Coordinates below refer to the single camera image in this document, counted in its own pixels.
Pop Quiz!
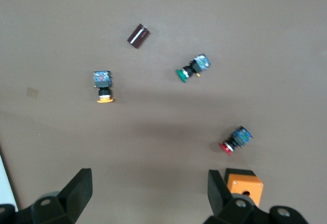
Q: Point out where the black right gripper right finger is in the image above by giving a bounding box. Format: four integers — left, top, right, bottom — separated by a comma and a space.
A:
204, 169, 269, 224

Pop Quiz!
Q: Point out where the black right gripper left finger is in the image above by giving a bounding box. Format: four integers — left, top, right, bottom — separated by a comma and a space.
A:
30, 168, 93, 224

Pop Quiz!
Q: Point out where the yellow push button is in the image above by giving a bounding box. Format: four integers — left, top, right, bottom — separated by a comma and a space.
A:
93, 70, 115, 104

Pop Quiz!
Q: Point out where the orange button box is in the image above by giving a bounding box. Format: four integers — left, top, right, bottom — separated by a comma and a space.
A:
224, 168, 264, 208

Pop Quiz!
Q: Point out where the red push button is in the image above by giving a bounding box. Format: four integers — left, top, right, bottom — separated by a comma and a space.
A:
219, 125, 253, 156

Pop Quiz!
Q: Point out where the white drawer cabinet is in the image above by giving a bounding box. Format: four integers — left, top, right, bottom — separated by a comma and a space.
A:
0, 144, 18, 212

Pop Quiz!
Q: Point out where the green push button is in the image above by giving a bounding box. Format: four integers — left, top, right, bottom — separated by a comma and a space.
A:
175, 53, 213, 83

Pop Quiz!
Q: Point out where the brown tape patch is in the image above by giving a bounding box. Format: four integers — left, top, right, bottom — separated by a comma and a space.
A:
26, 86, 39, 99

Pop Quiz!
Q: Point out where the dark maroon capacitor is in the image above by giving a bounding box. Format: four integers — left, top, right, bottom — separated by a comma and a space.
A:
127, 24, 151, 49

